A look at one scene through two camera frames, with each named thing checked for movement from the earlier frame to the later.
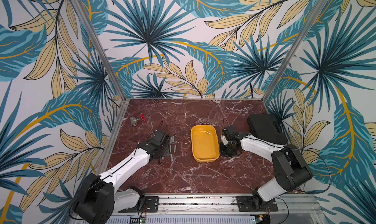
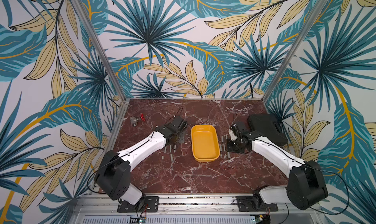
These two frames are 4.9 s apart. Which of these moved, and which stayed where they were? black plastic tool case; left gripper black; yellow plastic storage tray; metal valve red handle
Moved: left gripper black
Stayed: yellow plastic storage tray; black plastic tool case; metal valve red handle
